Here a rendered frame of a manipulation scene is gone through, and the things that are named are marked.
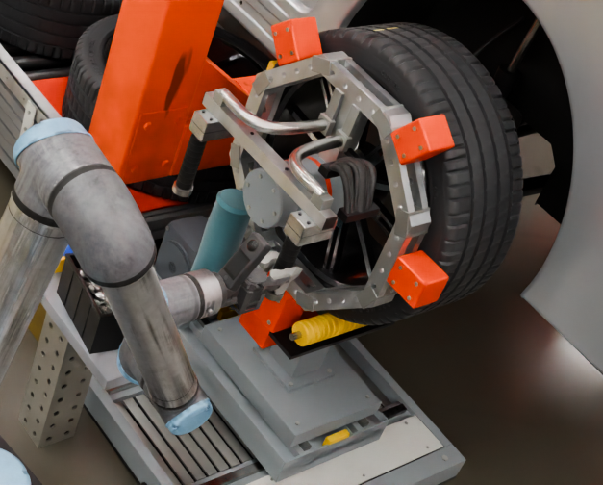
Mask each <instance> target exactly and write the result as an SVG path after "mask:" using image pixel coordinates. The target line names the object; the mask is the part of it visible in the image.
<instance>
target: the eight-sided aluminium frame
mask: <svg viewBox="0 0 603 485"><path fill-rule="evenodd" d="M322 76H324V77H325V78H326V79H327V80H328V81H329V82H330V83H331V84H332V85H333V86H334V87H335V88H338V89H339V90H340V91H341V92H343V93H344V96H345V97H346V98H347V99H348V100H349V101H350V102H351V103H352V104H355V105H356V106H357V107H358V108H359V109H360V110H362V113H363V114H364V115H365V116H366V117H367V118H368V119H369V120H370V121H371V122H372V123H373V124H374V125H375V126H376V127H377V129H378V131H379V136H380V141H381V145H382V151H383V156H384V161H385V166H386V171H387V176H388V180H389V189H390V195H391V200H392V205H393V210H394V214H395V223H394V226H393V228H392V230H391V232H390V234H389V237H388V239H387V242H386V244H385V246H384V248H383V250H382V252H381V254H380V256H379V258H378V261H377V263H376V265H375V267H374V269H373V271H372V272H371V274H370V277H369V279H368V281H367V283H366V285H359V286H346V287H333V288H325V287H324V286H323V285H322V284H321V283H320V282H319V281H318V280H317V279H316V278H315V277H314V275H313V274H312V273H311V272H310V271H309V270H308V269H307V268H306V267H305V266H304V264H303V263H302V262H301V261H300V260H299V259H298V258H297V259H296V261H295V264H294V266H298V267H301V268H302V271H301V273H300V274H299V276H298V277H296V278H295V279H294V280H292V281H291V282H290V283H289V285H288V287H287V288H286V291H287V292H288V293H289V294H290V295H291V296H292V297H293V299H294V300H295V301H296V304H298V305H300V306H301V308H302V309H303V310H304V311H311V312H314V311H319V310H337V309H355V308H363V309H365V308H372V307H376V306H379V305H382V304H385V303H388V302H391V301H392V300H393V298H394V296H395V295H396V294H397V291H396V290H395V289H394V288H393V287H392V286H391V285H390V284H389V283H388V281H387V279H388V277H389V274H390V272H391V270H392V268H393V266H394V264H395V262H396V259H397V258H398V257H399V256H402V255H406V254H409V253H413V252H416V251H417V250H418V248H419V246H420V244H421V242H422V240H423V238H424V236H425V234H426V233H428V228H429V226H430V224H431V217H430V207H428V202H427V197H426V192H425V187H424V182H423V177H422V172H421V167H420V162H415V163H410V164H406V165H401V164H400V162H399V159H398V156H397V153H396V149H395V146H394V143H393V140H392V137H391V133H392V132H393V131H394V130H396V129H399V128H401V127H403V126H405V125H407V124H409V123H411V122H412V118H411V114H410V113H409V112H408V111H407V110H406V109H405V107H404V105H403V104H400V103H399V102H397V101H396V100H395V99H394V98H393V97H392V96H391V95H390V94H389V93H388V92H387V91H386V90H384V89H383V88H382V87H381V86H380V85H379V84H378V83H377V82H376V81H375V80H373V79H372V78H371V77H370V76H369V75H368V74H367V73H366V72H365V71H364V70H363V69H362V68H360V67H359V66H358V65H357V64H356V63H355V62H354V61H353V58H351V57H348V56H347V55H346V54H345V53H344V52H343V51H339V52H332V53H324V54H320V55H313V56H312V57H310V58H308V59H304V60H301V61H298V62H294V63H291V64H286V65H282V66H279V67H276V68H272V69H269V70H264V71H263V72H260V73H257V75H256V78H255V81H254V82H253V83H252V86H253V87H252V89H251V91H250V94H249V97H248V100H247V103H246V106H245V108H246V109H247V110H248V111H250V112H251V113H252V114H253V115H256V116H257V117H259V118H262V119H264V120H268V121H272V120H273V117H274V116H275V113H276V110H277V108H278V105H279V102H280V99H281V97H282V94H283V91H284V89H285V87H288V86H292V85H295V84H299V83H302V82H306V81H309V80H312V79H315V78H319V77H322ZM229 156H230V166H231V167H232V170H233V174H234V179H235V184H236V189H237V190H241V191H243V185H244V182H245V179H246V177H247V175H248V173H249V172H250V171H251V170H253V169H255V168H259V167H261V166H260V164H259V163H258V162H257V161H256V160H255V159H254V158H253V157H252V156H251V155H250V154H249V153H248V152H247V151H246V150H245V149H244V148H243V147H242V145H241V144H240V143H239V142H238V141H237V140H236V139H234V141H233V143H231V149H230V152H229ZM252 232H256V233H259V234H261V236H262V237H263V238H264V239H265V240H266V241H267V242H268V244H269V245H270V246H271V250H270V251H269V252H278V253H280V251H281V248H282V246H283V241H282V240H281V239H280V238H279V237H278V235H277V233H276V231H275V227H273V228H269V229H264V228H262V227H260V226H258V225H257V224H256V223H255V222H254V221H253V220H252V219H251V218H250V220H249V223H248V226H247V229H246V232H245V235H244V237H245V238H246V239H247V238H248V237H249V235H250V234H251V233H252Z"/></svg>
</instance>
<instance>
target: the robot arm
mask: <svg viewBox="0 0 603 485"><path fill-rule="evenodd" d="M13 157H14V162H15V164H16V165H17V166H18V167H19V169H20V171H19V174H18V176H17V179H16V181H15V183H14V185H13V189H12V193H11V195H12V196H11V198H10V200H9V203H8V205H7V207H6V209H5V212H4V214H3V215H2V217H1V220H0V384H1V382H2V380H3V378H4V376H5V374H6V371H7V369H8V367H9V365H10V363H11V361H12V359H13V356H14V354H15V353H16V351H17V349H18V347H19V345H20V343H21V341H22V339H23V337H24V335H25V332H26V330H27V328H28V326H29V324H30V322H31V320H32V318H33V316H34V314H35V312H36V310H37V308H38V305H39V304H40V302H41V300H42V298H43V295H44V293H45V291H46V289H47V287H48V285H49V283H50V281H51V279H52V277H53V275H54V273H55V271H56V269H57V267H58V265H59V263H60V261H61V259H62V257H63V254H64V252H65V250H66V248H67V246H68V245H69V246H70V248H71V249H72V251H73V253H74V255H75V257H76V259H77V261H78V262H79V264H80V266H81V268H82V270H83V272H84V274H85V276H86V277H87V279H88V280H89V281H91V282H92V283H93V284H95V285H97V286H99V287H102V290H103V292H104V294H105V296H106V298H107V299H108V302H109V304H110V306H111V308H112V310H113V314H114V316H115V318H116V320H117V322H118V325H119V327H120V329H121V331H122V333H123V335H124V338H123V341H122V343H121V344H120V346H119V349H118V356H117V366H118V369H119V371H120V373H121V374H122V375H123V376H124V377H125V378H126V379H127V380H129V381H130V382H132V383H134V384H137V385H140V386H141V388H142V389H143V390H144V392H145V393H146V395H147V396H148V398H149V400H150V401H151V403H152V404H153V406H154V407H155V409H156V411H157V412H158V414H159V415H160V417H161V418H162V420H163V422H164V424H165V427H166V428H168V430H169V431H170V432H171V433H172V434H174V435H184V434H187V433H189V432H191V431H193V430H194V429H196V428H198V427H199V426H201V425H202V424H203V423H204V422H205V421H206V420H207V419H208V418H209V417H210V415H211V413H212V411H213V407H212V405H211V403H210V400H209V399H208V398H207V397H206V396H205V394H204V393H203V391H202V389H201V387H200V385H199V382H198V379H197V377H196V375H195V373H194V371H193V370H192V367H191V365H190V362H189V359H188V356H187V354H186V351H185V348H184V346H183V343H182V340H181V338H180V335H179V333H178V328H179V326H180V325H181V324H184V323H188V322H191V321H195V320H198V319H202V318H205V317H208V316H213V315H215V314H216V313H217V312H218V311H219V310H220V308H223V307H229V310H235V311H236V312H237V313H238V314H239V315H241V314H244V313H248V312H251V311H254V310H258V309H260V306H261V304H262V301H263V300H264V296H265V293H264V290H267V291H274V292H275V294H277V295H278V294H282V293H283V292H284V291H285V290H286V288H287V287H288V285H289V283H290V282H291V281H292V280H294V279H295V278H296V277H298V276H299V274H300V273H301V271H302V268H301V267H298V266H294V267H293V268H285V269H282V270H278V269H273V270H272V271H271V272H270V273H269V276H268V277H267V275H268V272H269V271H270V270H271V268H272V267H273V265H274V264H275V263H276V260H277V258H278V255H279V253H278V252H269V251H270V250H271V246H270V245H269V244H268V242H267V241H266V240H265V239H264V238H263V237H262V236H261V234H259V233H256V232H252V233H251V234H250V235H249V237H248V238H247V239H246V240H245V241H244V243H243V244H242V245H241V246H240V247H239V249H238V250H237V251H236V252H235V254H234V255H233V256H232V257H231V258H230V259H229V261H228V262H227V263H226V264H225V265H224V267H223V268H222V269H221V270H220V271H219V273H216V272H213V271H212V272H210V271H209V270H207V269H204V268H202V269H199V270H195V271H191V272H187V273H184V274H181V275H177V276H174V277H170V278H166V279H163V280H158V277H157V274H156V272H155V270H154V267H153V265H154V262H155V260H156V255H157V249H156V245H155V241H154V239H153V236H152V234H151V231H150V229H149V226H148V224H147V223H146V221H145V219H144V217H143V215H142V213H141V211H140V209H139V207H138V204H137V203H136V201H135V199H134V198H133V197H132V195H131V193H130V191H129V190H128V188H127V187H126V185H125V183H124V182H123V180H122V179H121V178H120V176H119V175H118V174H117V173H116V171H115V170H114V168H113V167H112V165H111V164H110V162H109V161H108V160H107V158H106V157H105V155H104V154H103V153H102V151H101V150H100V148H99V147H98V146H97V144H96V143H95V141H94V138H93V136H92V135H91V134H90V133H88V132H87V131H86V129H85V128H84V127H83V126H82V125H81V124H80V123H79V122H77V121H75V120H73V119H70V118H64V117H57V118H50V119H46V120H43V121H42V122H40V123H39V124H37V125H34V126H32V127H30V128H29V129H28V130H26V131H25V132H24V133H23V134H22V135H21V136H20V137H19V139H18V140H17V141H16V143H15V145H14V148H13ZM234 304H235V305H236V307H235V306H234ZM230 307H231V309H230ZM251 308H253V309H251ZM248 309H249V310H248ZM245 310H246V311H245ZM0 485H31V479H30V476H29V475H28V473H27V470H26V468H25V467H24V465H23V464H22V463H21V462H20V461H19V460H18V459H17V458H16V457H15V456H14V455H12V454H11V453H9V452H7V451H6V450H4V449H2V448H0Z"/></svg>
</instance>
